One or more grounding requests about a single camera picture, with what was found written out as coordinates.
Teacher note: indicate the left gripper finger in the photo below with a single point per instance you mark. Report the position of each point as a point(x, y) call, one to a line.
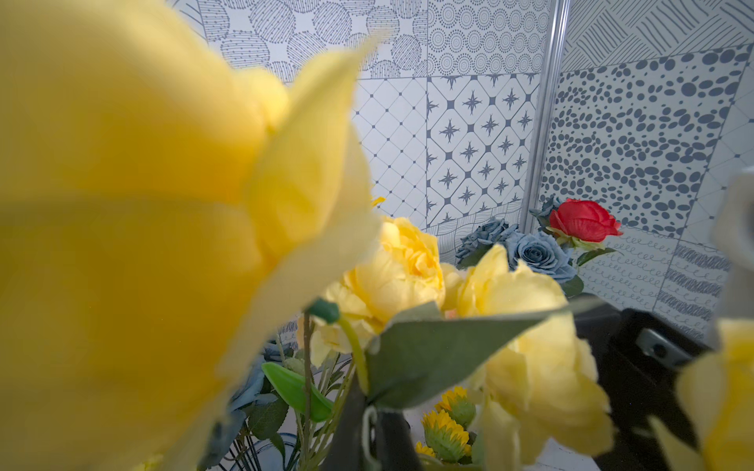
point(370, 438)

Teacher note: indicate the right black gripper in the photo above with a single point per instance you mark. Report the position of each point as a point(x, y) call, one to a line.
point(639, 357)

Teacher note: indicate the small sunflower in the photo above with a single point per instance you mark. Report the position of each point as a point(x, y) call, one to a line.
point(445, 439)

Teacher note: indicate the large sunflower vase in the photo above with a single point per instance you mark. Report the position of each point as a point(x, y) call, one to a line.
point(458, 406)

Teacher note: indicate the yellow rose bunch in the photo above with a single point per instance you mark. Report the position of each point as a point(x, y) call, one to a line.
point(162, 216)

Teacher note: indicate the left bouquet yellow flowers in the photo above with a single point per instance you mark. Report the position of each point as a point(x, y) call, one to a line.
point(285, 414)

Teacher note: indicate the blue grey roses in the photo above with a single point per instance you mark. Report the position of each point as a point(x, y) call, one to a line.
point(540, 251)

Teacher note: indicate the red rose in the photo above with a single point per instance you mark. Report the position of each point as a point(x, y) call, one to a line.
point(583, 225)

